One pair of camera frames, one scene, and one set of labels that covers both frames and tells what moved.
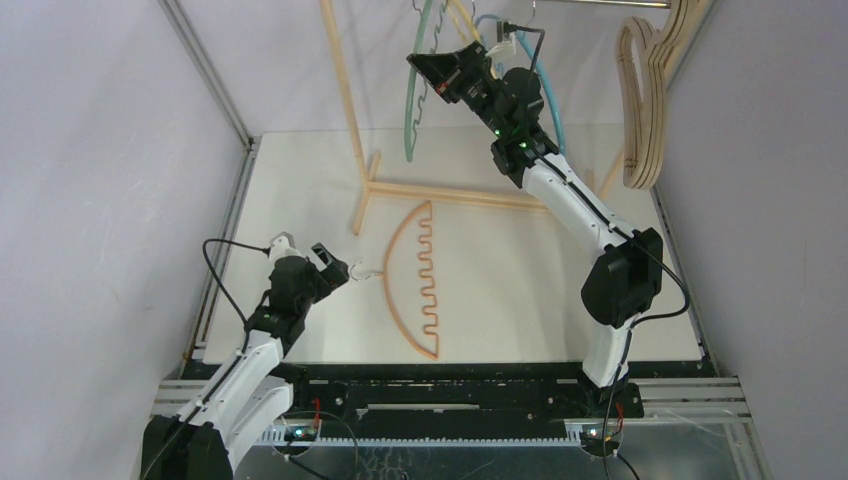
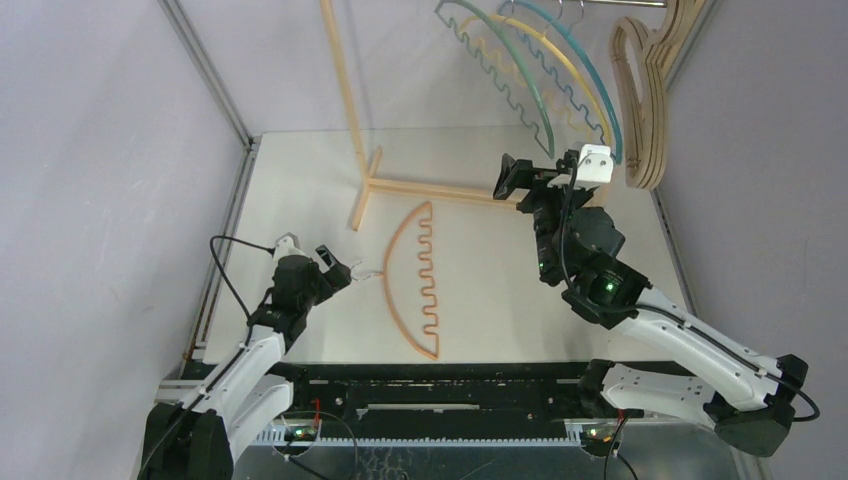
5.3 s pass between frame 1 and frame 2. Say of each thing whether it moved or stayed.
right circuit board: stayed
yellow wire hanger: moved
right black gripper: moved
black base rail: stayed
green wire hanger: moved
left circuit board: stayed
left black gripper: stayed
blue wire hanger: moved
